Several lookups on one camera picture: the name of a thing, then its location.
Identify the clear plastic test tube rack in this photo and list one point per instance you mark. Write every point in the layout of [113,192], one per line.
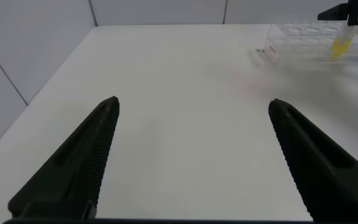
[300,40]

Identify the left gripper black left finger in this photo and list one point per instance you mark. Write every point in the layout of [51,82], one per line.
[73,171]

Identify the test tube with yellow pigment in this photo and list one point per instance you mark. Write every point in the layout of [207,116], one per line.
[340,46]

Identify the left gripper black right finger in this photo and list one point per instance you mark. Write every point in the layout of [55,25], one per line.
[325,174]

